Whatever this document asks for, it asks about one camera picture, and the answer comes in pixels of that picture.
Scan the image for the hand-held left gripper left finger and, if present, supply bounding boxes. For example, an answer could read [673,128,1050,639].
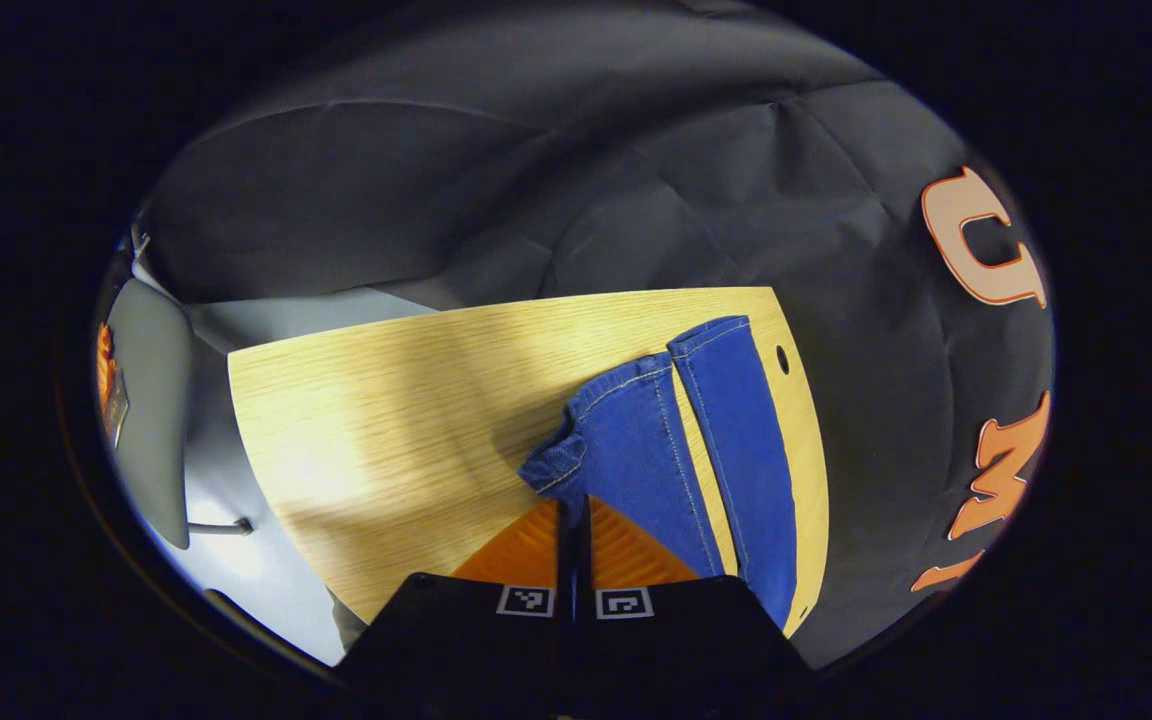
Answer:
[336,498,577,717]

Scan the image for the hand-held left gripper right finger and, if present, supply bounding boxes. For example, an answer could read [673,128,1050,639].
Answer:
[576,494,817,717]

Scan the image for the blue denim jeans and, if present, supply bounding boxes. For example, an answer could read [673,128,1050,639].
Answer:
[518,315,799,631]

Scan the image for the grey chair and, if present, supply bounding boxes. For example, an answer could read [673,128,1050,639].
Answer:
[106,278,255,551]

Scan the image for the orange object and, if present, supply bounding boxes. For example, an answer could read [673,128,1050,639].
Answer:
[96,322,130,448]

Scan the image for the black backdrop cloth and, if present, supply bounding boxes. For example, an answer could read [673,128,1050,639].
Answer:
[136,0,1057,671]

